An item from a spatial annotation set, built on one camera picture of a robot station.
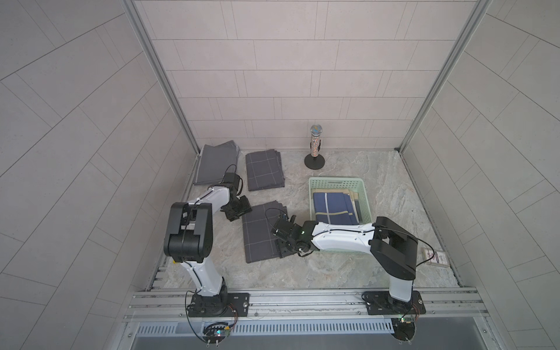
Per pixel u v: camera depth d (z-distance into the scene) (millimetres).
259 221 904
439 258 800
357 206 944
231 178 783
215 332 645
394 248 456
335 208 911
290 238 636
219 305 651
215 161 1086
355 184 988
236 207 792
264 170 1082
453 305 714
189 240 469
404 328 679
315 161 1119
